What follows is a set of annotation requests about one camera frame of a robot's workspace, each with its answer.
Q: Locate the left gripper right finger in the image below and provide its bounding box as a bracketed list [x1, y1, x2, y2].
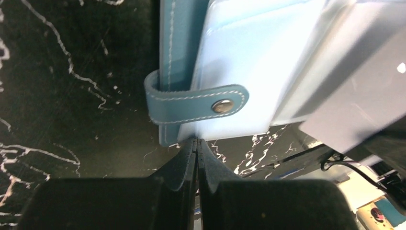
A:
[197, 139, 357, 230]

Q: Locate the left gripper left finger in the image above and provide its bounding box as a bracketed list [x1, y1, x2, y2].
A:
[17, 139, 197, 230]

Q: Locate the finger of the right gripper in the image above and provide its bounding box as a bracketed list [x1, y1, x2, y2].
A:
[363, 117, 406, 178]

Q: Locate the grey credit card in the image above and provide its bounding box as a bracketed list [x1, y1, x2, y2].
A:
[299, 28, 406, 153]

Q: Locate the blue card holder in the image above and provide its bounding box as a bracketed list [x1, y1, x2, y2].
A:
[144, 0, 406, 146]

